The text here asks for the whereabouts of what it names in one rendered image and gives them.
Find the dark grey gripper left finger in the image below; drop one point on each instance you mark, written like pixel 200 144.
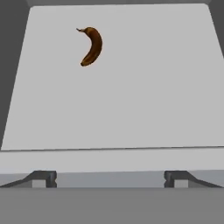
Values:
pixel 43 176

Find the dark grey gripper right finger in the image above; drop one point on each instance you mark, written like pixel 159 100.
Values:
pixel 178 176

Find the white fridge drawer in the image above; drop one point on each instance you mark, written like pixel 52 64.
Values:
pixel 116 96

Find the brown banana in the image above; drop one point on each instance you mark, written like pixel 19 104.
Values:
pixel 94 46

